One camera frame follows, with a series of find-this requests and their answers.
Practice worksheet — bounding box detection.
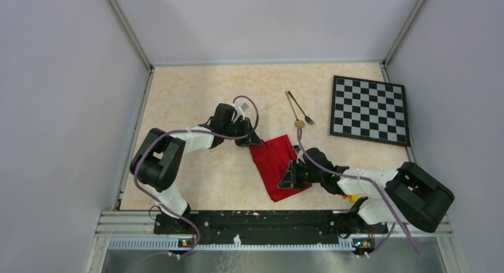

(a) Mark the red cloth napkin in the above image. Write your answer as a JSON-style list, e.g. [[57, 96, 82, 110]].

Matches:
[[249, 134, 312, 202]]

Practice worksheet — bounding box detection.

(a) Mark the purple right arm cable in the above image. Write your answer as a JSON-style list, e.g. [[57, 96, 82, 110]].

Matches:
[[296, 127, 421, 258]]

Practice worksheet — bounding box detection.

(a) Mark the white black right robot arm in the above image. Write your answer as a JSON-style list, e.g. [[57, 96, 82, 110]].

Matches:
[[276, 148, 455, 233]]

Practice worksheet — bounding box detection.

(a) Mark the black and white chessboard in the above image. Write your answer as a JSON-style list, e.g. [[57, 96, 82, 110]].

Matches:
[[329, 76, 411, 147]]

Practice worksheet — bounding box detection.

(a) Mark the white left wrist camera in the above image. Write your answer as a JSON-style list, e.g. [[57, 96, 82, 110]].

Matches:
[[235, 102, 249, 117]]

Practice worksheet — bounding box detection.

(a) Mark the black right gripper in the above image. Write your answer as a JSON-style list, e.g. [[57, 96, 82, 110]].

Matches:
[[278, 159, 323, 190]]

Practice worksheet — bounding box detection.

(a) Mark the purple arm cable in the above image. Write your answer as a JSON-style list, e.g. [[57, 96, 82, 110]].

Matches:
[[296, 127, 421, 258], [133, 95, 260, 260]]

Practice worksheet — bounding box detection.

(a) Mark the aluminium frame rail front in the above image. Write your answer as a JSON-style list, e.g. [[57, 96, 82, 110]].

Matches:
[[94, 210, 453, 252]]

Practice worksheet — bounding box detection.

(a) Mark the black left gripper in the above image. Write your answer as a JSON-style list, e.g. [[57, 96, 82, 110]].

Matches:
[[223, 117, 263, 147]]

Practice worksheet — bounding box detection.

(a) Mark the gold spoon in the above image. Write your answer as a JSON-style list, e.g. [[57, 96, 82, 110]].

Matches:
[[285, 91, 305, 128]]

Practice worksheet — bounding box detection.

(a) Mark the dark metal fork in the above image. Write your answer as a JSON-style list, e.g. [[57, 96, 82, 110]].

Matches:
[[287, 91, 316, 125]]

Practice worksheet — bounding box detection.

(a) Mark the yellow block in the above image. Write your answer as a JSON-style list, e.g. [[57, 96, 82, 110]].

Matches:
[[349, 194, 360, 203]]

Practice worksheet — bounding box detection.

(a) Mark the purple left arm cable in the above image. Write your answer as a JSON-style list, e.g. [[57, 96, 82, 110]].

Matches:
[[133, 95, 260, 260]]

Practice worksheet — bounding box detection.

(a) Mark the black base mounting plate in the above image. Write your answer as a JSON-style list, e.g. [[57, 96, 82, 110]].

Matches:
[[153, 210, 388, 245]]

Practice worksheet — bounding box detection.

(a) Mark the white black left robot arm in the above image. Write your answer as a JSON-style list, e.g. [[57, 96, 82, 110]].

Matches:
[[130, 102, 264, 233]]

